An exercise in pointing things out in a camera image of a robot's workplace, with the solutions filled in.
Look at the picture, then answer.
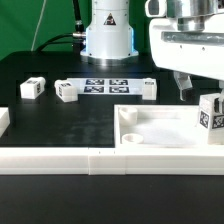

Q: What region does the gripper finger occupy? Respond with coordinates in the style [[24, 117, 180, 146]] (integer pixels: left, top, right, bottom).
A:
[[216, 81, 224, 114]]

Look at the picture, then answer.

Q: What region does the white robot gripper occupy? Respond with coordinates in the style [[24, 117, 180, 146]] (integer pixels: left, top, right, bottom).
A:
[[144, 0, 224, 102]]

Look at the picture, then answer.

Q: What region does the white square tabletop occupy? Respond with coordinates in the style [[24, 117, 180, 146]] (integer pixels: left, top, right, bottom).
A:
[[114, 105, 224, 149]]

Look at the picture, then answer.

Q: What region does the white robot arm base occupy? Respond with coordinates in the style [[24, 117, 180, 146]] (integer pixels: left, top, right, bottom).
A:
[[80, 0, 139, 66]]

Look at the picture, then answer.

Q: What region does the white marker tag sheet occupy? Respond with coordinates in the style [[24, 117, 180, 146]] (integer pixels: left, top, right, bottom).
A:
[[68, 78, 143, 95]]

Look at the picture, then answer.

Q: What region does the white left fence piece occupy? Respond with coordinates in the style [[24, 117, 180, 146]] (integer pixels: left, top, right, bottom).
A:
[[0, 107, 10, 137]]

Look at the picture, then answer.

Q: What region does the white front fence bar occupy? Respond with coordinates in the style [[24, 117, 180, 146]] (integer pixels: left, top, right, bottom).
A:
[[0, 147, 224, 175]]

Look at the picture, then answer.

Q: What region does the black cable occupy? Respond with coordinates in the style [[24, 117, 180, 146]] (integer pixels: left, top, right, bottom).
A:
[[35, 0, 88, 53]]

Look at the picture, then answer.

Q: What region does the white cable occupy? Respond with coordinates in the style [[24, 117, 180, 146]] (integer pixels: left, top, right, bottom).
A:
[[30, 0, 48, 52]]

